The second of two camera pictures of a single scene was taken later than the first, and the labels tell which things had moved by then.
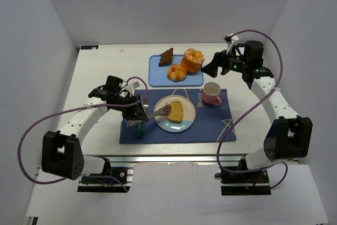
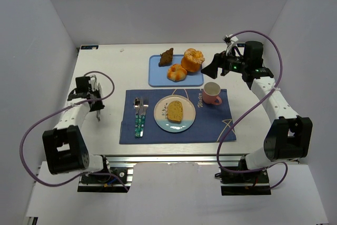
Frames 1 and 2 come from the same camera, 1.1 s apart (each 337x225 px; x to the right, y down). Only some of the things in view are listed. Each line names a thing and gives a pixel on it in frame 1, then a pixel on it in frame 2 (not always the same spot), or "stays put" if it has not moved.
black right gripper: [222, 63] stays put
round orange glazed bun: [176, 72] stays put
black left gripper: [132, 107] → [95, 104]
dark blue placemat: [210, 120] stays put
